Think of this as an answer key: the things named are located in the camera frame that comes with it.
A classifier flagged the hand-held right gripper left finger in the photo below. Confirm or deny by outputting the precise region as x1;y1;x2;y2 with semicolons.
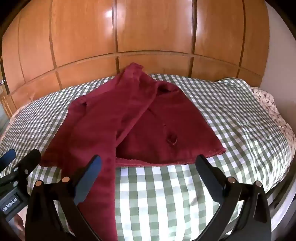
25;155;116;241

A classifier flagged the green white checked bed sheet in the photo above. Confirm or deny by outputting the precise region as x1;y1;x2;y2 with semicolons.
0;74;294;241

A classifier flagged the floral quilt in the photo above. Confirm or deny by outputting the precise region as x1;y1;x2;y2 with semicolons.
251;86;296;150

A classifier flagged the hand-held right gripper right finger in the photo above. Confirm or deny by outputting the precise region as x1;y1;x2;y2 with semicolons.
195;155;272;241

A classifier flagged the dark red cardigan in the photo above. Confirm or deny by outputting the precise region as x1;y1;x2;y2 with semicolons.
39;62;226;241

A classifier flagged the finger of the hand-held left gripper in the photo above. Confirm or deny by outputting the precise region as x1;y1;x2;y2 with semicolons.
0;148;42;187
0;149;16;172

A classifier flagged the person's left hand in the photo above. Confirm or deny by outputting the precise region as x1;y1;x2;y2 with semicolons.
13;214;25;232

